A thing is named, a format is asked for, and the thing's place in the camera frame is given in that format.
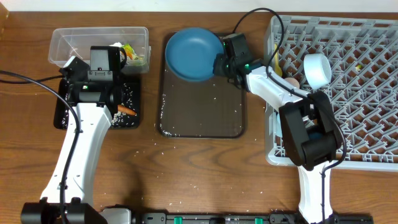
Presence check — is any dark blue plate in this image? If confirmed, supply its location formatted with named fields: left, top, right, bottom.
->
left=165, top=27, right=224, bottom=82

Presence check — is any yellow green snack wrapper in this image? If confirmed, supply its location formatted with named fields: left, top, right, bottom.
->
left=120, top=44, right=144, bottom=66

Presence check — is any orange carrot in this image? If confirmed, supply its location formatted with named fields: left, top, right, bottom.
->
left=118, top=105, right=137, bottom=116

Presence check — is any pink plastic cup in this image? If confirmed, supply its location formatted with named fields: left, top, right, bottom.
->
left=285, top=77, right=300, bottom=88

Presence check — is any light blue bowl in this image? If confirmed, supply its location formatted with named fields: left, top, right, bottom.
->
left=303, top=54, right=331, bottom=90

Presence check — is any yellow plastic spoon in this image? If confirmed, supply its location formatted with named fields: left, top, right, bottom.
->
left=274, top=53, right=283, bottom=77

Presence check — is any white tissue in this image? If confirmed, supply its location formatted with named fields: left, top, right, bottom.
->
left=110, top=42, right=123, bottom=48

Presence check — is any light blue plastic cup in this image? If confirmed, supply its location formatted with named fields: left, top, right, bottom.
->
left=275, top=113, right=282, bottom=138

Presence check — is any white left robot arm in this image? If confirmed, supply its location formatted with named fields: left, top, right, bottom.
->
left=21, top=103, right=132, bottom=224

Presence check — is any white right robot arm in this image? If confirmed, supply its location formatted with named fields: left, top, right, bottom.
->
left=213, top=54, right=343, bottom=223

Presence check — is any clear plastic waste bin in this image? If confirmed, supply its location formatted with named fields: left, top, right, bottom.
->
left=48, top=27, right=151, bottom=75

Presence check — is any black food waste tray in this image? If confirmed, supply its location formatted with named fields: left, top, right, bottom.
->
left=53, top=78, right=141, bottom=130

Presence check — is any grey dishwasher rack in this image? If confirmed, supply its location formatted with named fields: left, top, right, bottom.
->
left=264, top=16, right=397, bottom=172

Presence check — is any dark brown serving tray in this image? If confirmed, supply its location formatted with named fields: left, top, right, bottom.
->
left=156, top=31, right=247, bottom=139

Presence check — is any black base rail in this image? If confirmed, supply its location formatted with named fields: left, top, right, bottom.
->
left=102, top=205, right=374, bottom=224

